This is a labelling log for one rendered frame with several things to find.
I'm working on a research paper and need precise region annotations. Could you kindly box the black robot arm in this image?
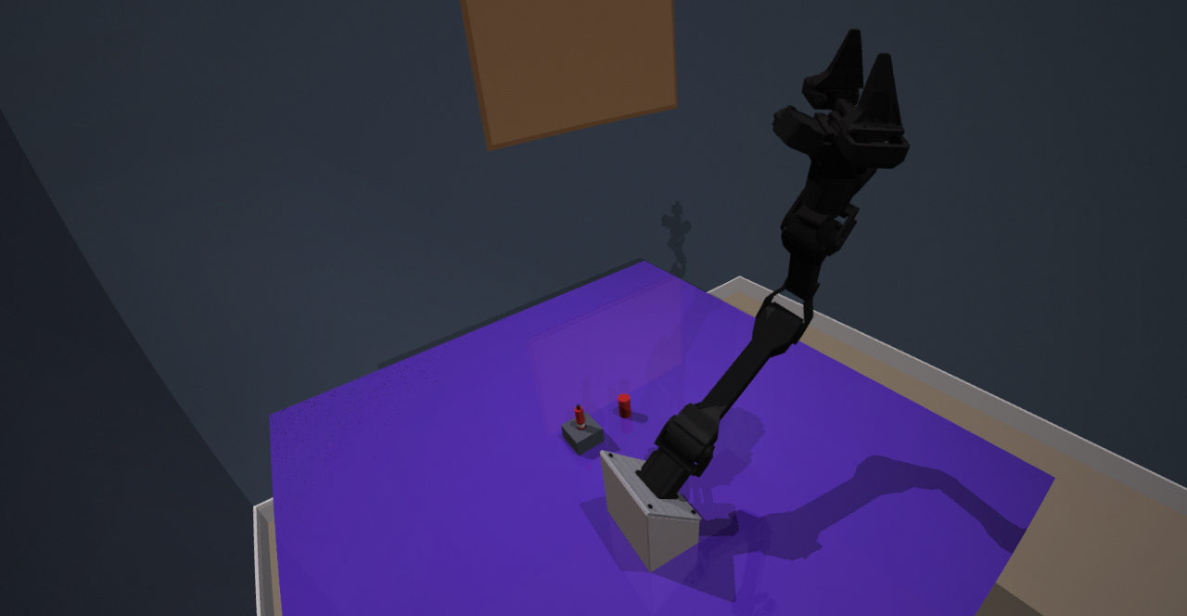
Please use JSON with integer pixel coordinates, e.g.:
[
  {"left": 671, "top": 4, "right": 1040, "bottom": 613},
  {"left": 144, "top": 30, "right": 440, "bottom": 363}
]
[{"left": 635, "top": 106, "right": 877, "bottom": 498}]

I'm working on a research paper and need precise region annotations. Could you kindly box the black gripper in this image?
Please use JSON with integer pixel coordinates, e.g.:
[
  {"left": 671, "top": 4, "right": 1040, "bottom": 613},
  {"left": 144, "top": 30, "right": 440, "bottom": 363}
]
[{"left": 802, "top": 28, "right": 910, "bottom": 184}]

